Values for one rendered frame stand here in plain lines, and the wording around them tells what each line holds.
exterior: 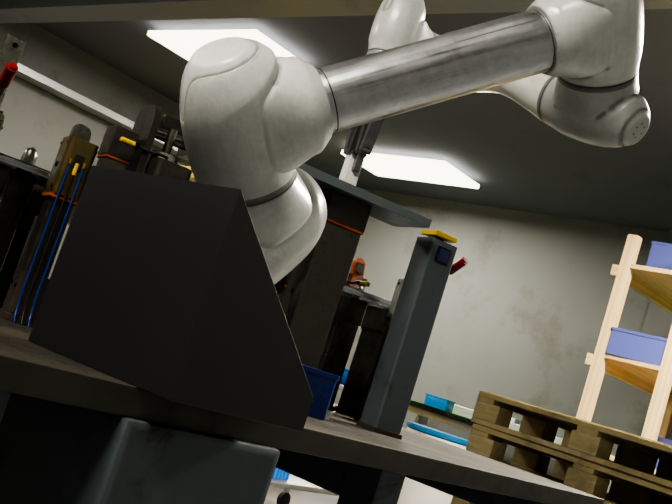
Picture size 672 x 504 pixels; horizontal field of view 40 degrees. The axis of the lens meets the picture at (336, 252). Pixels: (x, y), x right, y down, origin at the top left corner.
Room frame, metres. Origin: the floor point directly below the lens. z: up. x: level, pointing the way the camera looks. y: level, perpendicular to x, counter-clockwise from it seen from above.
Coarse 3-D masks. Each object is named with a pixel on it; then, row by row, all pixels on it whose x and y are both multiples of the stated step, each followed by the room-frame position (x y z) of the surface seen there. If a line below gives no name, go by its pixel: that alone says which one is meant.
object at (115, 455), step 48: (0, 432) 1.38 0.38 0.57; (48, 432) 1.31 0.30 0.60; (96, 432) 1.24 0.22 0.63; (144, 432) 1.23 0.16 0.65; (192, 432) 1.29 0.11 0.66; (0, 480) 1.35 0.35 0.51; (48, 480) 1.28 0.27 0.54; (96, 480) 1.22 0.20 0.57; (144, 480) 1.25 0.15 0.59; (192, 480) 1.31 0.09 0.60; (240, 480) 1.38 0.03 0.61
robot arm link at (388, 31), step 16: (384, 0) 1.91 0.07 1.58; (400, 0) 1.88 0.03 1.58; (416, 0) 1.89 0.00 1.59; (384, 16) 1.89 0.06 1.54; (400, 16) 1.88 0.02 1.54; (416, 16) 1.89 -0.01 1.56; (384, 32) 1.88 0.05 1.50; (400, 32) 1.88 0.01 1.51; (416, 32) 1.90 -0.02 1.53; (432, 32) 1.95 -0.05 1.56; (368, 48) 1.92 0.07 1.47; (384, 48) 1.88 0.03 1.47
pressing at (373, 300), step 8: (0, 160) 1.83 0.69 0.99; (8, 160) 1.84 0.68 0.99; (16, 160) 1.85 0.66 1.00; (16, 168) 1.99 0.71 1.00; (24, 168) 1.86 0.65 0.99; (32, 168) 1.86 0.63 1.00; (40, 168) 1.87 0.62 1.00; (32, 176) 2.05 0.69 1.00; (40, 176) 1.99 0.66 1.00; (48, 176) 1.88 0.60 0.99; (40, 184) 2.09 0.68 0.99; (344, 288) 2.24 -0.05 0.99; (352, 288) 2.25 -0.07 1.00; (360, 296) 2.27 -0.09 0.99; (368, 296) 2.28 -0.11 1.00; (376, 296) 2.29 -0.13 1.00; (368, 304) 2.50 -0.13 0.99; (376, 304) 2.48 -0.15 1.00; (384, 304) 2.30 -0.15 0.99
